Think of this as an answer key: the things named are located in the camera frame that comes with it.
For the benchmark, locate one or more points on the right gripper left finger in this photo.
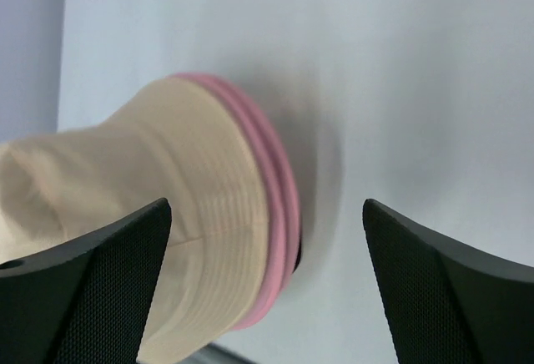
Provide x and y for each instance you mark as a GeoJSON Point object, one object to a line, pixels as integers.
{"type": "Point", "coordinates": [88, 299]}

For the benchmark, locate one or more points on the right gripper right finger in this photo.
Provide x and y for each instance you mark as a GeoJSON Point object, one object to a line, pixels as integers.
{"type": "Point", "coordinates": [445, 301]}

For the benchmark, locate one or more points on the black bucket hat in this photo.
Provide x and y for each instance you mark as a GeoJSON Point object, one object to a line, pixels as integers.
{"type": "Point", "coordinates": [298, 255]}

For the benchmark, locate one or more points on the beige bucket hat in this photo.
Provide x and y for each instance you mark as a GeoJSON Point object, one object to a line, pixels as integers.
{"type": "Point", "coordinates": [172, 140]}

